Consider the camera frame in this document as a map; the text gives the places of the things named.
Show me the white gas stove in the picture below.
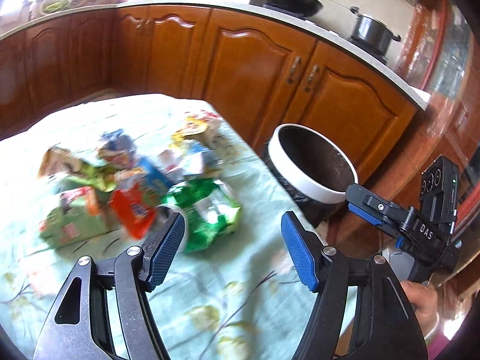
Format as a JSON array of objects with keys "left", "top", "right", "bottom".
[{"left": 249, "top": 0, "right": 413, "bottom": 79}]

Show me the white rimmed black trash bin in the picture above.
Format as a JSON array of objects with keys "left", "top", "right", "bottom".
[{"left": 262, "top": 123, "right": 359, "bottom": 229}]

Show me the green beige spout pouch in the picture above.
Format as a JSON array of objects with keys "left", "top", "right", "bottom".
[{"left": 37, "top": 146, "right": 121, "bottom": 193}]

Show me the person's right hand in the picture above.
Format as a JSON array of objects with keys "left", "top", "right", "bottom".
[{"left": 402, "top": 280, "right": 439, "bottom": 340}]

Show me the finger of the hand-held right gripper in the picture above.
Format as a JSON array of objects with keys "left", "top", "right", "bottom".
[
  {"left": 379, "top": 225, "right": 406, "bottom": 250},
  {"left": 346, "top": 184, "right": 415, "bottom": 226}
]

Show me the dark cooking pot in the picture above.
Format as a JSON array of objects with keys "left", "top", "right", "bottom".
[{"left": 349, "top": 6, "right": 402, "bottom": 55}]

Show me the bowl of green vegetables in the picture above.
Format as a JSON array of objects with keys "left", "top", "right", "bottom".
[{"left": 40, "top": 0, "right": 71, "bottom": 14}]

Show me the wooden cabinet door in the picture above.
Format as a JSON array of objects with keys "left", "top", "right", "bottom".
[
  {"left": 69, "top": 11, "right": 113, "bottom": 96},
  {"left": 114, "top": 7, "right": 151, "bottom": 94},
  {"left": 150, "top": 7, "right": 211, "bottom": 100},
  {"left": 204, "top": 9, "right": 317, "bottom": 151},
  {"left": 300, "top": 41, "right": 419, "bottom": 190},
  {"left": 0, "top": 37, "right": 27, "bottom": 136},
  {"left": 26, "top": 26, "right": 70, "bottom": 121}
]

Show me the blue snack packet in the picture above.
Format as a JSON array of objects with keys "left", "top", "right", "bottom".
[{"left": 127, "top": 157, "right": 174, "bottom": 199}]

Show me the green white snack packet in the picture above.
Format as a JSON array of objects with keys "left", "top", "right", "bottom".
[{"left": 165, "top": 179, "right": 241, "bottom": 253}]

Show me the red snack packet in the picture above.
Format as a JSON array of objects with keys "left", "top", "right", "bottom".
[{"left": 112, "top": 187, "right": 158, "bottom": 241}]

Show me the yellow printed packet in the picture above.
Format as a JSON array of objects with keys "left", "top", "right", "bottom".
[{"left": 170, "top": 110, "right": 224, "bottom": 147}]

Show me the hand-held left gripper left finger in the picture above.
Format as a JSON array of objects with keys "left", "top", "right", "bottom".
[{"left": 33, "top": 212, "right": 187, "bottom": 360}]

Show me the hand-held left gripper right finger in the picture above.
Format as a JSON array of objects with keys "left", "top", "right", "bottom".
[{"left": 281, "top": 211, "right": 430, "bottom": 360}]

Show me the brown wooden door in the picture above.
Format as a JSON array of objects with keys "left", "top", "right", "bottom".
[{"left": 392, "top": 0, "right": 480, "bottom": 256}]

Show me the white blue packet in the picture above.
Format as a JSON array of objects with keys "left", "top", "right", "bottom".
[{"left": 157, "top": 140, "right": 222, "bottom": 182}]

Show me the metal cabinet door handle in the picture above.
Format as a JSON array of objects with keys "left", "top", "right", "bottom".
[
  {"left": 287, "top": 57, "right": 302, "bottom": 85},
  {"left": 304, "top": 64, "right": 320, "bottom": 92}
]

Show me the green packet with red label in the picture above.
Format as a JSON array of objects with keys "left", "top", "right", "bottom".
[{"left": 38, "top": 187, "right": 113, "bottom": 252}]

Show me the blue white crumpled wrapper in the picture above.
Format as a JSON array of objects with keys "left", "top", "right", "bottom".
[{"left": 98, "top": 130, "right": 136, "bottom": 169}]

